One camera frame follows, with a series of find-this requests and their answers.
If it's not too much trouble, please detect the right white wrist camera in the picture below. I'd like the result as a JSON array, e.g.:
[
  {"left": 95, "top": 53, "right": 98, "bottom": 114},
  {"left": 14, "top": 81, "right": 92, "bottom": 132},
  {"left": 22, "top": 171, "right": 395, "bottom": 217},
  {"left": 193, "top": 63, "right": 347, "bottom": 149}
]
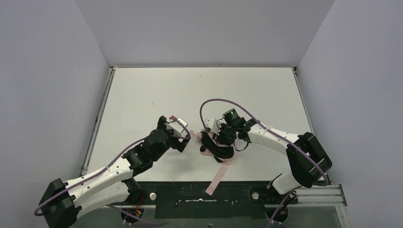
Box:
[{"left": 204, "top": 118, "right": 221, "bottom": 135}]

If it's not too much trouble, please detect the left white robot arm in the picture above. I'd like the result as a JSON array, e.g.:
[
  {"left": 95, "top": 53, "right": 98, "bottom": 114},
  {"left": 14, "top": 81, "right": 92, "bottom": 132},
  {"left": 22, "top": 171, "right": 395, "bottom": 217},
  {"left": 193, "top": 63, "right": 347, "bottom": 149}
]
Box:
[{"left": 34, "top": 116, "right": 191, "bottom": 228}]

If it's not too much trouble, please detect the pink and black folding umbrella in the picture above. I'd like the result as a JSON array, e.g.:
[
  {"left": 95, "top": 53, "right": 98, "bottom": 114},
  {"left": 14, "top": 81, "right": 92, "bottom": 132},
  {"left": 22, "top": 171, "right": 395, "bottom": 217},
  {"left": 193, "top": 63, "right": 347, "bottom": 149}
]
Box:
[{"left": 191, "top": 131, "right": 234, "bottom": 196}]

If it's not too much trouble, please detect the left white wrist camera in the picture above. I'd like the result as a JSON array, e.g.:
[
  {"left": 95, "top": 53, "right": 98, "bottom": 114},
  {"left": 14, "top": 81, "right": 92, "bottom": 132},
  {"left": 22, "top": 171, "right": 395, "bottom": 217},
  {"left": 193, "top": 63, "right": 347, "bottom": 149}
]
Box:
[{"left": 165, "top": 116, "right": 188, "bottom": 137}]

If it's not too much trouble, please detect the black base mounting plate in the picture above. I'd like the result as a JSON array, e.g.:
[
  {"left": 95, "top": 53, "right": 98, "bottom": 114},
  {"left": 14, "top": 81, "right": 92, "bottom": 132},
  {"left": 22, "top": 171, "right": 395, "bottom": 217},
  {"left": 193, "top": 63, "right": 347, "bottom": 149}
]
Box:
[{"left": 115, "top": 181, "right": 285, "bottom": 219}]

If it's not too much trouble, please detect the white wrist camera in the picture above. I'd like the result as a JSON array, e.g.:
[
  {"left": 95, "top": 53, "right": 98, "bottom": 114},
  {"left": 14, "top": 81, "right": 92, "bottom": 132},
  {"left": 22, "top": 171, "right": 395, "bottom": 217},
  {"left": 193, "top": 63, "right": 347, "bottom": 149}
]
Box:
[
  {"left": 204, "top": 118, "right": 221, "bottom": 135},
  {"left": 165, "top": 116, "right": 188, "bottom": 137}
]

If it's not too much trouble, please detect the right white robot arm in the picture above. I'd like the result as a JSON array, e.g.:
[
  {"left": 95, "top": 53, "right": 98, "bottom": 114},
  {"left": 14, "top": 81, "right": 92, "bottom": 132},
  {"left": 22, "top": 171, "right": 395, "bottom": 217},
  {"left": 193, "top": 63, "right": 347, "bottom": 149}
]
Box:
[{"left": 209, "top": 109, "right": 333, "bottom": 195}]

